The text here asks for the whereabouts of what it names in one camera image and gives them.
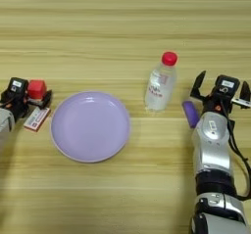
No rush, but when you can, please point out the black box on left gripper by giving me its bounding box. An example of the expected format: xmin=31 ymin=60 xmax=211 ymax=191
xmin=7 ymin=76 xmax=30 ymax=98

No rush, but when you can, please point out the clear bottle with red cap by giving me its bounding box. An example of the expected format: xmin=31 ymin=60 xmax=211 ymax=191
xmin=144 ymin=50 xmax=178 ymax=113

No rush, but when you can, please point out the purple block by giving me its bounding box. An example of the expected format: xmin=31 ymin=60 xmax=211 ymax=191
xmin=181 ymin=100 xmax=201 ymax=129

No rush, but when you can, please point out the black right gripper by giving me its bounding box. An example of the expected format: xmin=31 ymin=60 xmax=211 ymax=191
xmin=189 ymin=70 xmax=251 ymax=116

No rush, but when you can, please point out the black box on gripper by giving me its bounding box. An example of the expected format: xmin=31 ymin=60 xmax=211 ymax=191
xmin=213 ymin=74 xmax=241 ymax=98
xmin=7 ymin=76 xmax=30 ymax=98

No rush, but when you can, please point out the white and pink eraser box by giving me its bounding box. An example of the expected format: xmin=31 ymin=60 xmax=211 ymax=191
xmin=23 ymin=106 xmax=52 ymax=133

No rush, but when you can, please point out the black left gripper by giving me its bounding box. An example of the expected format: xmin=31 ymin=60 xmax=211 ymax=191
xmin=0 ymin=87 xmax=54 ymax=122

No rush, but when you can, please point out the red cube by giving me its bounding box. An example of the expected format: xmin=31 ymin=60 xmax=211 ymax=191
xmin=26 ymin=78 xmax=48 ymax=101

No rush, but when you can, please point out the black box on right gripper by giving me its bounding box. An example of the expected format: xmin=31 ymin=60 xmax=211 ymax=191
xmin=213 ymin=74 xmax=241 ymax=98

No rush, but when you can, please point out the lilac round plate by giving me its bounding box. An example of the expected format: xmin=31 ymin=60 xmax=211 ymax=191
xmin=49 ymin=91 xmax=131 ymax=164

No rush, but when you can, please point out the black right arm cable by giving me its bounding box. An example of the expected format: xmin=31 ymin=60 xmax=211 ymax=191
xmin=219 ymin=99 xmax=251 ymax=202

